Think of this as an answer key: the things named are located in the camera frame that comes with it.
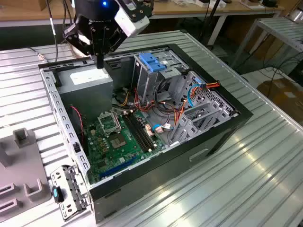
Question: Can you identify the grey parts rack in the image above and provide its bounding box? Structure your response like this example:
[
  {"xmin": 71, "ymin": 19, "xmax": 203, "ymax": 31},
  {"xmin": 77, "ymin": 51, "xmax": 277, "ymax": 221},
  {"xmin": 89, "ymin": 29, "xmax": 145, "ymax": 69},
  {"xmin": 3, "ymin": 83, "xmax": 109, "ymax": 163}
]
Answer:
[{"xmin": 0, "ymin": 127, "xmax": 52, "ymax": 216}]

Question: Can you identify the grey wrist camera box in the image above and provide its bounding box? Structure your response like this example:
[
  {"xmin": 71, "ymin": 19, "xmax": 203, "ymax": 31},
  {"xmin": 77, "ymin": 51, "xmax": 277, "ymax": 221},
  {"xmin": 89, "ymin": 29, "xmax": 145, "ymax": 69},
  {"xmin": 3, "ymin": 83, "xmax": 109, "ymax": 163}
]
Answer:
[{"xmin": 114, "ymin": 0, "xmax": 153, "ymax": 38}]

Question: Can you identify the black case fan red wire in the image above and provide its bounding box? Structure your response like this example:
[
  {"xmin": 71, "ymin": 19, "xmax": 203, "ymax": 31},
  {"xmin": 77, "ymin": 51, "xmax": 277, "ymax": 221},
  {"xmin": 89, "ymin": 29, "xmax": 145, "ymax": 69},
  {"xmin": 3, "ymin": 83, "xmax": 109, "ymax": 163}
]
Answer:
[{"xmin": 70, "ymin": 105, "xmax": 88, "ymax": 152}]

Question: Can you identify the metal slat side table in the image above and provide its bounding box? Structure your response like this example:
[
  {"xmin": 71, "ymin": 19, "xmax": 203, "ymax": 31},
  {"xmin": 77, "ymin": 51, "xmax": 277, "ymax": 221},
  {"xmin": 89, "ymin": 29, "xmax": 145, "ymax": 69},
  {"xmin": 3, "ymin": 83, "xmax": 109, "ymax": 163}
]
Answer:
[{"xmin": 231, "ymin": 17, "xmax": 303, "ymax": 69}]

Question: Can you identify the short blue wire white plug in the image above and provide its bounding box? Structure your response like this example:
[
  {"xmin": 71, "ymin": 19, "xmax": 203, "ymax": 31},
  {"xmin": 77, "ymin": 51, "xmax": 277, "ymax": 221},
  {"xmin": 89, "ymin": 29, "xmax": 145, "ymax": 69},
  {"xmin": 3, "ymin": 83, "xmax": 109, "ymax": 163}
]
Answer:
[{"xmin": 151, "ymin": 122, "xmax": 176, "ymax": 135}]

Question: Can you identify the orange red power wire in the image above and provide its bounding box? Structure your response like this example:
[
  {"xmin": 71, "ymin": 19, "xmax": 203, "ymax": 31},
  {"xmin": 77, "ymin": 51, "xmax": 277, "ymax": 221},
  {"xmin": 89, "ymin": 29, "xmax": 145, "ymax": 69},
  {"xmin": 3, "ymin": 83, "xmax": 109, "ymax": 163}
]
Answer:
[{"xmin": 189, "ymin": 80, "xmax": 221, "ymax": 95}]

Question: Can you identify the grey square chipset chip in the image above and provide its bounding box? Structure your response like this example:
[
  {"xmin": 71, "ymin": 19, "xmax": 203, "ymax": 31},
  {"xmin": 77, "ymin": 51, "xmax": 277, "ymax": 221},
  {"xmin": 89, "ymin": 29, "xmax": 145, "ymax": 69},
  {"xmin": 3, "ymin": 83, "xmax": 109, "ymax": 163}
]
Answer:
[{"xmin": 109, "ymin": 134, "xmax": 127, "ymax": 150}]

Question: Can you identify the silver expansion slot bracket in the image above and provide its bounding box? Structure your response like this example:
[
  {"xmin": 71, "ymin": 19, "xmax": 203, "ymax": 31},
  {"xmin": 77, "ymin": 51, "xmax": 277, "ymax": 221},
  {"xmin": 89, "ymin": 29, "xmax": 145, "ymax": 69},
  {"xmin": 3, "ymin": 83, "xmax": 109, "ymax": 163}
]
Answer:
[{"xmin": 50, "ymin": 165, "xmax": 92, "ymax": 222}]

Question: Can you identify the black stand pole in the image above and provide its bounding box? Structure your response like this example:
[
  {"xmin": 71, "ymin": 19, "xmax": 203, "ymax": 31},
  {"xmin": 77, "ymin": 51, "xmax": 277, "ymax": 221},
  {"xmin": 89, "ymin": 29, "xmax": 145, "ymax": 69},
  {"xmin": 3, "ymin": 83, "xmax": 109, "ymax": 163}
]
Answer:
[{"xmin": 198, "ymin": 0, "xmax": 221, "ymax": 50}]

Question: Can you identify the wooden desk white frame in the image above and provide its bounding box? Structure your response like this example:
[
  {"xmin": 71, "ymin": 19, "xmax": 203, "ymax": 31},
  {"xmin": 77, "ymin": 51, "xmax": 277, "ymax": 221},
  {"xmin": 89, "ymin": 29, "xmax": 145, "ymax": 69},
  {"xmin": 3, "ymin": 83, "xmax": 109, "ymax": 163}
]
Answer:
[{"xmin": 0, "ymin": 0, "xmax": 286, "ymax": 45}]

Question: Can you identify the orange black wire bundle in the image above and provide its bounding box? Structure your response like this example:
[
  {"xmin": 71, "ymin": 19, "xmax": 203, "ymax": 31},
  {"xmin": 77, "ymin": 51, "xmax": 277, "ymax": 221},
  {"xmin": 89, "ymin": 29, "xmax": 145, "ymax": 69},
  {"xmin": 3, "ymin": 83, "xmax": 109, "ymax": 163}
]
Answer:
[{"xmin": 134, "ymin": 87, "xmax": 187, "ymax": 125}]

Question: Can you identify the green motherboard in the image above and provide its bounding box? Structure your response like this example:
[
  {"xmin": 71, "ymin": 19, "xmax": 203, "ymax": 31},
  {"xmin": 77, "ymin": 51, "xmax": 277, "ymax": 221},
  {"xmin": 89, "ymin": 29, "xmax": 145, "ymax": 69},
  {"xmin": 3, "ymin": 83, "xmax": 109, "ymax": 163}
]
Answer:
[{"xmin": 84, "ymin": 110, "xmax": 166, "ymax": 185}]

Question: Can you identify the metal CPU socket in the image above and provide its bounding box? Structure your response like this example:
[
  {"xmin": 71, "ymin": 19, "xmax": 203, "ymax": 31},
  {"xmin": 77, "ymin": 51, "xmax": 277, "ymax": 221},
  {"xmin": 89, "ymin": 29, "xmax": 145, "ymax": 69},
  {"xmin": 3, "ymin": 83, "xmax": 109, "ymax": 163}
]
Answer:
[{"xmin": 97, "ymin": 111, "xmax": 122, "ymax": 135}]

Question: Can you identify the blue plastic drive latch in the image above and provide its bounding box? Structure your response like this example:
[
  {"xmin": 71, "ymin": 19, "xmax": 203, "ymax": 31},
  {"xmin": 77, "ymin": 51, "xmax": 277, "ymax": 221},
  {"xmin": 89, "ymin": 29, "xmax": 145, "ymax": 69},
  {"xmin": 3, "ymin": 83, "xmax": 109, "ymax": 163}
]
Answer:
[{"xmin": 139, "ymin": 52, "xmax": 167, "ymax": 73}]

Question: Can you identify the blue SATA wire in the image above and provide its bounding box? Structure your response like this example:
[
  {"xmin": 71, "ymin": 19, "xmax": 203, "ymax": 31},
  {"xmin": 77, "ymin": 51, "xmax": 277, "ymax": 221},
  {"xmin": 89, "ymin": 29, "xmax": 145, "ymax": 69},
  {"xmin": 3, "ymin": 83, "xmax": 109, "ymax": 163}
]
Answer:
[{"xmin": 187, "ymin": 78, "xmax": 204, "ymax": 108}]

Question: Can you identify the silver optical drive cage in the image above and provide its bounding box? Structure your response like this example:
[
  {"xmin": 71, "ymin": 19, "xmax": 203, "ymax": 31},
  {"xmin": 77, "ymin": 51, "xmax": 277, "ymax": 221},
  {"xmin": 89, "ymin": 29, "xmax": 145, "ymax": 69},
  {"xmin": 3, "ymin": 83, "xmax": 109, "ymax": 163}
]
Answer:
[{"xmin": 131, "ymin": 48, "xmax": 190, "ymax": 102}]

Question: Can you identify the grey power supply unit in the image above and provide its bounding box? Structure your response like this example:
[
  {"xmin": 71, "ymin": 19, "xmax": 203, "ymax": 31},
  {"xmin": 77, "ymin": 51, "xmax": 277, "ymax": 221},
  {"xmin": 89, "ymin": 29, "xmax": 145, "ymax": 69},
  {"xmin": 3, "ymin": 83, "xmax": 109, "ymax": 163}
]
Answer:
[{"xmin": 56, "ymin": 63, "xmax": 114, "ymax": 121}]

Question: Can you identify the black RAM slot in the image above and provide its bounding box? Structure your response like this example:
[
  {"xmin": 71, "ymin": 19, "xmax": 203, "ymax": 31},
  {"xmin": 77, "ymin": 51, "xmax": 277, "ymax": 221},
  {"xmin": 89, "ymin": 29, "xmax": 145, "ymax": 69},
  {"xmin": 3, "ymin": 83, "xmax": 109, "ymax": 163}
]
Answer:
[
  {"xmin": 122, "ymin": 113, "xmax": 149, "ymax": 153},
  {"xmin": 129, "ymin": 112, "xmax": 157, "ymax": 151}
]

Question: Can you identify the black open PC case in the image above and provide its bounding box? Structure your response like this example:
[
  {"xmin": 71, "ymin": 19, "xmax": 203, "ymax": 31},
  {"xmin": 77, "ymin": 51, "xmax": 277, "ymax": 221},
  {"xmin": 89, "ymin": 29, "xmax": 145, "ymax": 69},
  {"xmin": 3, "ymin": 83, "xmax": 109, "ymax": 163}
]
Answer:
[{"xmin": 37, "ymin": 43, "xmax": 254, "ymax": 224}]

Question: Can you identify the black blue bracket latch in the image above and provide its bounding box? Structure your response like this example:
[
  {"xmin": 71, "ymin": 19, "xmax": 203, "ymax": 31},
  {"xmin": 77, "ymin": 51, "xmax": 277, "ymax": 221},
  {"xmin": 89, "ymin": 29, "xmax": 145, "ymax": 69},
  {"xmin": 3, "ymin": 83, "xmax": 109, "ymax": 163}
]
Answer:
[{"xmin": 51, "ymin": 185, "xmax": 64, "ymax": 204}]

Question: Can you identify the silver disk bay cage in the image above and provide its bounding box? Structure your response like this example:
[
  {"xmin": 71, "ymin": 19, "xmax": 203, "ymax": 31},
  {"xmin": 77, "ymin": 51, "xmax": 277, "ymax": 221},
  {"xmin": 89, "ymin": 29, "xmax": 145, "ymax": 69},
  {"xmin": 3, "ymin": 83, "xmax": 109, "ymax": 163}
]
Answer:
[{"xmin": 169, "ymin": 70, "xmax": 239, "ymax": 146}]

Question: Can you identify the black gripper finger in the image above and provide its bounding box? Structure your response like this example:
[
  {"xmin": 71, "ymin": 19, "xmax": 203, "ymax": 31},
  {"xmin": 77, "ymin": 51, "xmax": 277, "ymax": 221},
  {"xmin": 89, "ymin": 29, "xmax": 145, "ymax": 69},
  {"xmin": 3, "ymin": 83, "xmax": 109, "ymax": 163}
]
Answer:
[
  {"xmin": 106, "ymin": 25, "xmax": 126, "ymax": 57},
  {"xmin": 63, "ymin": 23, "xmax": 107, "ymax": 70}
]

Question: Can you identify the black floor cable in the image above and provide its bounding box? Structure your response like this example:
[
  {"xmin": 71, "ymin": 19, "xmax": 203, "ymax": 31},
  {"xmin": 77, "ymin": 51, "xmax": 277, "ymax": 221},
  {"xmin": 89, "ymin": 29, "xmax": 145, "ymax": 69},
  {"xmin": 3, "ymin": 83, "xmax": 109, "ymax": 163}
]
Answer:
[{"xmin": 260, "ymin": 47, "xmax": 303, "ymax": 97}]

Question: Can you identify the blue expansion slot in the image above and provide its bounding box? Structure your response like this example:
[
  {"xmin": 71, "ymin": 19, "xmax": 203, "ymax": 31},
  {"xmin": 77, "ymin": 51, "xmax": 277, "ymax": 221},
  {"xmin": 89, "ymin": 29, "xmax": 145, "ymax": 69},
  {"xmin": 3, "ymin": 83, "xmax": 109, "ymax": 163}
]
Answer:
[{"xmin": 98, "ymin": 155, "xmax": 138, "ymax": 179}]

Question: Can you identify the brown cardboard box on floor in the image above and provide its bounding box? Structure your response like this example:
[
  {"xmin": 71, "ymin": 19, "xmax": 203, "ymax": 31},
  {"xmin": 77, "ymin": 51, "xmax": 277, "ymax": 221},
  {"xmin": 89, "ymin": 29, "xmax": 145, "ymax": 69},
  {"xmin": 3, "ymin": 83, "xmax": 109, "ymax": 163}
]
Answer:
[{"xmin": 257, "ymin": 78, "xmax": 303, "ymax": 121}]

